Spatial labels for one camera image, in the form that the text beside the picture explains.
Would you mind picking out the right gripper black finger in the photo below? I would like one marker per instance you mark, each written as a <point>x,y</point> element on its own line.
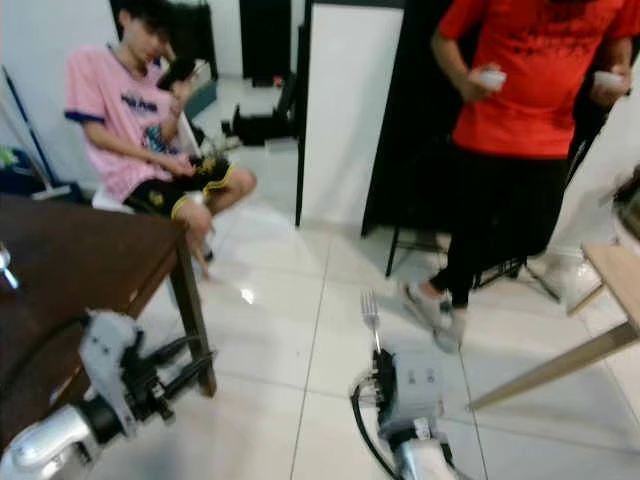
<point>370,368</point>
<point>390,368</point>

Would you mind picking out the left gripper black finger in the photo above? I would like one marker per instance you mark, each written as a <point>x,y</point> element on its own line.
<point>190,382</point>
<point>185,350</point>

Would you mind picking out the silver metal fork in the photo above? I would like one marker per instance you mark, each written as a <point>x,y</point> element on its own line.
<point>371,315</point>

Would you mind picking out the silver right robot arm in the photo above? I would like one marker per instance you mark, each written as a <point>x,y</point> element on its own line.
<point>428,460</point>

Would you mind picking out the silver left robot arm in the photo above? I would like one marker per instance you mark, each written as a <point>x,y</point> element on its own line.
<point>55,440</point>

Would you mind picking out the dark wooden table leg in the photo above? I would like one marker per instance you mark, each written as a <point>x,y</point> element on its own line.
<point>195,310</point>

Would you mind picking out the black equipment on floor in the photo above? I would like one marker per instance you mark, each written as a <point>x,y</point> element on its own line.
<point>260,125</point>

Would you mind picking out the seated person in pink shirt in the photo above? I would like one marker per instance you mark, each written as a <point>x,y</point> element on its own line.
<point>125,120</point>

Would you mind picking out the black cabinet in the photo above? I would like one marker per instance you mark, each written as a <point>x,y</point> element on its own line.
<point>410,130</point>

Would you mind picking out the light wooden table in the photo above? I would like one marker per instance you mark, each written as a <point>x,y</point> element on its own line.
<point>620,290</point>

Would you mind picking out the white cabinet panel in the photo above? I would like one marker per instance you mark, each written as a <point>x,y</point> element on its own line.
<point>350,110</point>

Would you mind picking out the blue pole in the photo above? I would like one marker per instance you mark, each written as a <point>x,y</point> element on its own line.
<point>28,135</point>

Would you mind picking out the black phone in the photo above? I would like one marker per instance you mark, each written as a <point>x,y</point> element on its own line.
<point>182,72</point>

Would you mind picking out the small white cup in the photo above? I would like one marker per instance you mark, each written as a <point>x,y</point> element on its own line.
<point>492,79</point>
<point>610,82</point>

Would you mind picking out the standing person in red shirt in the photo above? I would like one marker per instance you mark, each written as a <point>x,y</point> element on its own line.
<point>520,90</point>

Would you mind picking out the black metal chair frame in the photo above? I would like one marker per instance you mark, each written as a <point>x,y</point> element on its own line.
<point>410,250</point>

